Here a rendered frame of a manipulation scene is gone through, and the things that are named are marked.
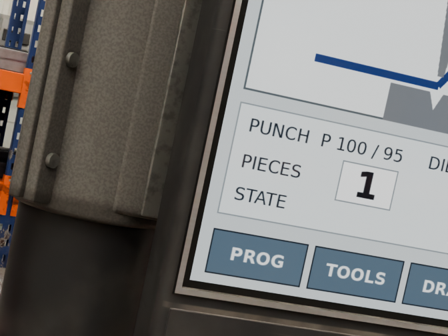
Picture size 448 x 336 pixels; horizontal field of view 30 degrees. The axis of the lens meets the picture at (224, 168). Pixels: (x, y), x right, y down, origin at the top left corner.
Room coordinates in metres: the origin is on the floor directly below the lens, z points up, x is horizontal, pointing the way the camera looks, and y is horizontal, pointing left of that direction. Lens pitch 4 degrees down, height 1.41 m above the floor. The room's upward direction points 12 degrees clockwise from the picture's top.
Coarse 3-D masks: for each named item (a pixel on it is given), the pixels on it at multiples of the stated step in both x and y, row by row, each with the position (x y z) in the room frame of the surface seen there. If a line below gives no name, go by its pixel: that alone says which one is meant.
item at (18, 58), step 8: (0, 48) 2.66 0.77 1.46; (8, 48) 3.06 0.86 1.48; (0, 56) 2.66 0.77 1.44; (8, 56) 2.67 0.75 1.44; (16, 56) 2.68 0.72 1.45; (24, 56) 2.69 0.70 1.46; (0, 64) 2.66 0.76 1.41; (8, 64) 2.67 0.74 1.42; (16, 64) 2.68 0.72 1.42; (24, 64) 2.70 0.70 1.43
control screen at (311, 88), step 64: (256, 0) 0.41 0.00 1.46; (320, 0) 0.42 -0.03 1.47; (384, 0) 0.43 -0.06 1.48; (256, 64) 0.42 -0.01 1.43; (320, 64) 0.42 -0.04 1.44; (384, 64) 0.43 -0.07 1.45; (256, 128) 0.42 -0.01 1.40; (320, 128) 0.43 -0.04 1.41; (384, 128) 0.43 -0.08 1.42; (256, 192) 0.42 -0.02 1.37; (320, 192) 0.43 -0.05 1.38; (256, 256) 0.42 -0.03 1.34; (320, 256) 0.43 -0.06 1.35; (384, 256) 0.44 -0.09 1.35
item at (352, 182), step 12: (348, 168) 0.43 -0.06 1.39; (360, 168) 0.43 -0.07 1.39; (372, 168) 0.43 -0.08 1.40; (348, 180) 0.43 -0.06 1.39; (360, 180) 0.43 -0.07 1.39; (372, 180) 0.43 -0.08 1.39; (384, 180) 0.44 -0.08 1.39; (396, 180) 0.44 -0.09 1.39; (336, 192) 0.43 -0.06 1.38; (348, 192) 0.43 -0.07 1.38; (360, 192) 0.43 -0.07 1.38; (372, 192) 0.44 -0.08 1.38; (384, 192) 0.44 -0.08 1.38; (360, 204) 0.43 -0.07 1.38; (372, 204) 0.44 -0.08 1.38; (384, 204) 0.44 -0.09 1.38
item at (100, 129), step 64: (64, 0) 0.50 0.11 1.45; (128, 0) 0.51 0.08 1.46; (64, 64) 0.50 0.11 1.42; (128, 64) 0.51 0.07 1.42; (64, 128) 0.51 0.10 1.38; (128, 128) 0.51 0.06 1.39; (64, 192) 0.51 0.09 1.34; (128, 192) 0.51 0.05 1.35; (64, 256) 0.52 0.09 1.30; (128, 256) 0.53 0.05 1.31; (0, 320) 0.54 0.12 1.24; (64, 320) 0.52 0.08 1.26; (128, 320) 0.54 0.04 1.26
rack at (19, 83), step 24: (24, 0) 3.13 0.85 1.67; (24, 24) 3.12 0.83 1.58; (0, 72) 2.64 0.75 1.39; (24, 72) 2.67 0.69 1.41; (0, 96) 3.12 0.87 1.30; (24, 96) 2.67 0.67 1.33; (0, 120) 3.13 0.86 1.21; (0, 144) 3.11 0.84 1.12; (0, 192) 2.67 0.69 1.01; (0, 216) 2.68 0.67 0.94; (0, 240) 2.68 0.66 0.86; (0, 264) 2.69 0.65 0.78
